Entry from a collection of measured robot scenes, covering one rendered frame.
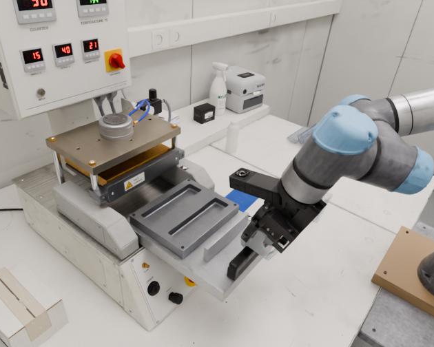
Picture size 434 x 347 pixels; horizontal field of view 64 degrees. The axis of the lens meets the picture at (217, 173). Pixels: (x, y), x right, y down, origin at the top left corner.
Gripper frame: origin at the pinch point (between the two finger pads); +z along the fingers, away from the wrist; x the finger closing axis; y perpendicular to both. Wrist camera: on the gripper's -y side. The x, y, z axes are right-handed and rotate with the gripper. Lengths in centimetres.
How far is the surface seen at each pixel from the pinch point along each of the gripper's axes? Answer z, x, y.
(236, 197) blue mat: 33, 39, -16
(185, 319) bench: 26.8, -8.6, 1.5
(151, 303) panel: 23.5, -13.8, -6.4
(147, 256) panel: 15.9, -10.3, -14.1
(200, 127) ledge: 43, 66, -55
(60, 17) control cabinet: -15, -2, -61
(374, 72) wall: 38, 247, -28
